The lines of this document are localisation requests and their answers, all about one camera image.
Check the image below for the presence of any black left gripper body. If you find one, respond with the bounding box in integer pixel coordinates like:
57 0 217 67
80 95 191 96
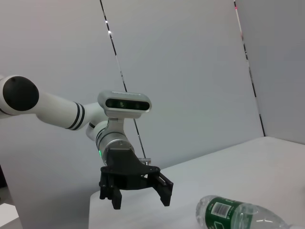
100 148 161 191

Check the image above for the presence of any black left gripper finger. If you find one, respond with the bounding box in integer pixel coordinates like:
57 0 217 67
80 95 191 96
99 177 122 210
146 172 174 207

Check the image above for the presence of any clear green-label water bottle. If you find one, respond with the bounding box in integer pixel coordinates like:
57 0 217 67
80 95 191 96
195 195 305 229

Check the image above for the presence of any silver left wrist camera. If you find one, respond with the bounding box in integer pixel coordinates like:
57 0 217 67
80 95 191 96
97 90 153 120

